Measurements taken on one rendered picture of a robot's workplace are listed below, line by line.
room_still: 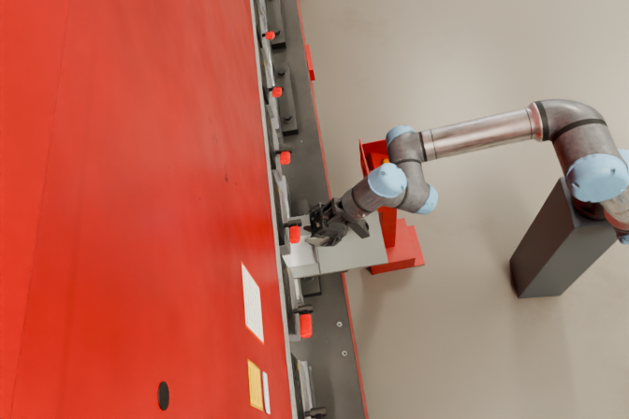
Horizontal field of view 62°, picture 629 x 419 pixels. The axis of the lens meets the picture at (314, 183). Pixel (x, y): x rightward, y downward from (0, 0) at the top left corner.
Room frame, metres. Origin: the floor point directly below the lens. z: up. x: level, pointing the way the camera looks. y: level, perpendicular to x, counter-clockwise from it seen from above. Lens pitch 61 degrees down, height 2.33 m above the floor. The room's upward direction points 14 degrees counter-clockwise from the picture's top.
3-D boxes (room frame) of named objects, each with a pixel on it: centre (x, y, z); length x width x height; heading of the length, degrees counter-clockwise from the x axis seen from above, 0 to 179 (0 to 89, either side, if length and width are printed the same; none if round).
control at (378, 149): (0.86, -0.26, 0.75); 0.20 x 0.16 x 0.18; 177
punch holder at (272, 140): (0.75, 0.12, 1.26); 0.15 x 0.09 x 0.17; 176
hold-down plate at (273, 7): (1.57, 0.00, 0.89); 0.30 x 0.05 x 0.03; 176
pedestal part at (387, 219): (0.86, -0.26, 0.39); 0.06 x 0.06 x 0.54; 87
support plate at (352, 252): (0.56, -0.02, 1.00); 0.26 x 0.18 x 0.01; 86
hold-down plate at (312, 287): (0.61, 0.07, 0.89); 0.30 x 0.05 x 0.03; 176
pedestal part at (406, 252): (0.86, -0.29, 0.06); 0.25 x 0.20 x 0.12; 87
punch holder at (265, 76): (0.94, 0.10, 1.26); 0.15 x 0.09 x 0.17; 176
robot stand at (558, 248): (0.58, -0.85, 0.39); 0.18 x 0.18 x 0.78; 80
